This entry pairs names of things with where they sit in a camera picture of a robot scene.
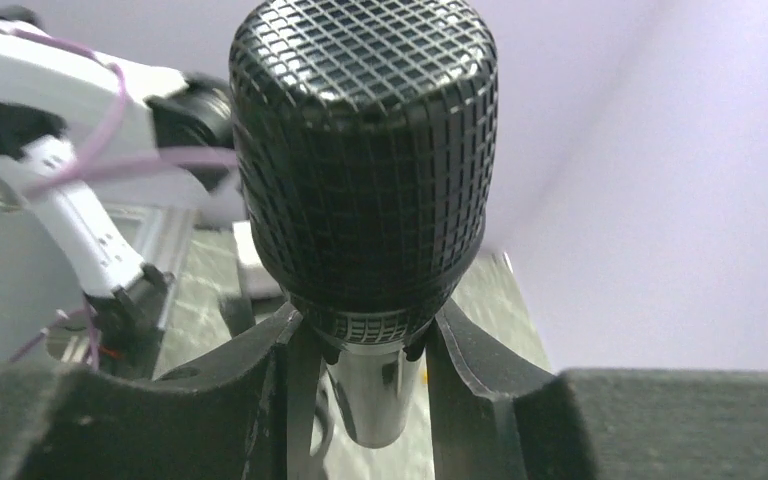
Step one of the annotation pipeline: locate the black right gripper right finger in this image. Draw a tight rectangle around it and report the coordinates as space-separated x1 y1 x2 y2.
426 302 768 480

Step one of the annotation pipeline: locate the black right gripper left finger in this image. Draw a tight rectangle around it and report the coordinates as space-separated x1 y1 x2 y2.
0 305 320 479

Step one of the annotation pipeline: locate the black microphone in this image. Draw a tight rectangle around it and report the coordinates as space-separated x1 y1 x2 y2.
229 1 499 449

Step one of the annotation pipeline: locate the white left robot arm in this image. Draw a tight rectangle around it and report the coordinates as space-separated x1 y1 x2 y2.
0 7 236 378

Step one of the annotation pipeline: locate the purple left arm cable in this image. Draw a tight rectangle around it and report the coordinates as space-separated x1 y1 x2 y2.
0 7 240 372

